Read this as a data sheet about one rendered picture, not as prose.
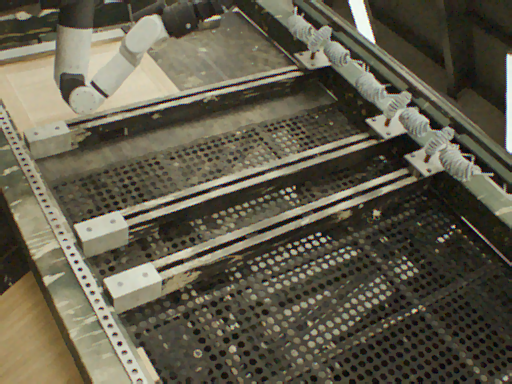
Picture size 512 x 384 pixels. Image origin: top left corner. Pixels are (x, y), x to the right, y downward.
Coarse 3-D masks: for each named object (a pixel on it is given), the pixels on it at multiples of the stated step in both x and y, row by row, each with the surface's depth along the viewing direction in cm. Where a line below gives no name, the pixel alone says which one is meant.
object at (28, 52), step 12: (204, 24) 234; (216, 24) 237; (96, 36) 214; (108, 36) 215; (120, 36) 217; (24, 48) 203; (36, 48) 204; (48, 48) 205; (0, 60) 197; (12, 60) 200; (24, 60) 202
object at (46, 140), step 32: (320, 32) 204; (320, 64) 209; (160, 96) 189; (192, 96) 194; (224, 96) 196; (256, 96) 205; (32, 128) 170; (64, 128) 172; (96, 128) 176; (128, 128) 183
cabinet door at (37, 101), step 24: (96, 48) 213; (0, 72) 195; (24, 72) 198; (48, 72) 199; (96, 72) 203; (144, 72) 207; (0, 96) 187; (24, 96) 189; (48, 96) 190; (120, 96) 195; (144, 96) 197; (24, 120) 180; (48, 120) 182
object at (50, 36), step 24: (216, 144) 200; (144, 168) 181; (168, 192) 176; (384, 216) 183; (168, 240) 167; (192, 240) 164; (312, 288) 161; (480, 288) 167; (216, 312) 153; (240, 312) 148; (264, 312) 155; (456, 312) 169; (504, 312) 162
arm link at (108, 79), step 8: (120, 56) 155; (112, 64) 156; (120, 64) 156; (128, 64) 156; (104, 72) 156; (112, 72) 156; (120, 72) 156; (128, 72) 158; (88, 80) 160; (96, 80) 156; (104, 80) 156; (112, 80) 156; (120, 80) 158; (96, 88) 157; (104, 88) 157; (112, 88) 158; (104, 96) 158
